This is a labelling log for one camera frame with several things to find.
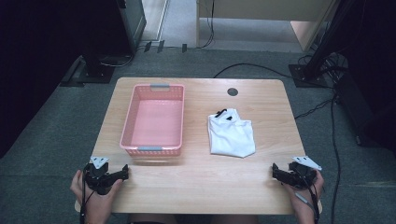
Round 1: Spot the thin black floor cable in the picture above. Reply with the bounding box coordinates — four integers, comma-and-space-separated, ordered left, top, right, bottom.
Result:
294, 98, 334, 120

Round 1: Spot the pink plastic basket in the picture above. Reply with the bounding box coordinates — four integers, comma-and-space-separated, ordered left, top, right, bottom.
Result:
120, 83, 186, 157

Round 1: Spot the black hanging cable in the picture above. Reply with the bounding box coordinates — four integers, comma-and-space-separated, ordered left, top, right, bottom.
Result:
199, 0, 217, 49

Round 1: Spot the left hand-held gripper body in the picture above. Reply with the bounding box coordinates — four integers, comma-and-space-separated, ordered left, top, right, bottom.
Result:
84, 156, 110, 196

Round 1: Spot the long black floor cable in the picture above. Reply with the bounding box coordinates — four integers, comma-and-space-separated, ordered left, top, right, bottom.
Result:
213, 63, 334, 90

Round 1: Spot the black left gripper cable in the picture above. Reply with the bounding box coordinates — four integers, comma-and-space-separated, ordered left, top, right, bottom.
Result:
79, 163, 95, 224

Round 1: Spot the black box on floor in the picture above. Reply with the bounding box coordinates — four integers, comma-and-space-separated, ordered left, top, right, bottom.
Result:
333, 70, 396, 153

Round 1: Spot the white floor cable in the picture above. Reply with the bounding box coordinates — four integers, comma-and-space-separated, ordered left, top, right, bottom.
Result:
100, 53, 135, 68

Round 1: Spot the black cable along carpet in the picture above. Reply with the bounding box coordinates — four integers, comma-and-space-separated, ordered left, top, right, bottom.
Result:
330, 94, 342, 224

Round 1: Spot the black slanted stand post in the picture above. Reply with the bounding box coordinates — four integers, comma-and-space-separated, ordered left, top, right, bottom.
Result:
302, 0, 359, 79

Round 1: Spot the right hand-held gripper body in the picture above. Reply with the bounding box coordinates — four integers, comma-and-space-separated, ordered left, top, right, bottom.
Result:
288, 155, 323, 190

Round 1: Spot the person's left hand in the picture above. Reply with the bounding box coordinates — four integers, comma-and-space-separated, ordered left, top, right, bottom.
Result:
69, 169, 124, 220

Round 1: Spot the black flat stand base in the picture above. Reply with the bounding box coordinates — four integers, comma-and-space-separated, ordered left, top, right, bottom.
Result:
59, 55, 117, 88

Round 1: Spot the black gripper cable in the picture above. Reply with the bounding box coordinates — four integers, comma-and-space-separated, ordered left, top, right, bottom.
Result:
298, 174, 321, 224
79, 163, 95, 224

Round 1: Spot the white garment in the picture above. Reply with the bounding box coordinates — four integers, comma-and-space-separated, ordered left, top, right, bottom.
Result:
207, 107, 257, 159

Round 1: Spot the black square stand base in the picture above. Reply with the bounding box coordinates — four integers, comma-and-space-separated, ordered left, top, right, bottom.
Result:
288, 63, 331, 89

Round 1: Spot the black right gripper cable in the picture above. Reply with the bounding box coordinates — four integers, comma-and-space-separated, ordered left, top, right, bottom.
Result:
298, 174, 321, 224

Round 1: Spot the person's right hand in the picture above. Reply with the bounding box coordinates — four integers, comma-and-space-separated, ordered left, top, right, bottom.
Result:
280, 170, 325, 217

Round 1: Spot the grey strap on cable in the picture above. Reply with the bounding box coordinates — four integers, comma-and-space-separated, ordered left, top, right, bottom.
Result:
294, 191, 315, 210

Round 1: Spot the dark grey cabinet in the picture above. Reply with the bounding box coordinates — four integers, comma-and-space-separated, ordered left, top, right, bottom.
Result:
115, 0, 148, 54

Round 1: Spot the beige wooden desk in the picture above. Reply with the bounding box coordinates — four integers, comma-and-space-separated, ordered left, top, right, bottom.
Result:
195, 0, 341, 52

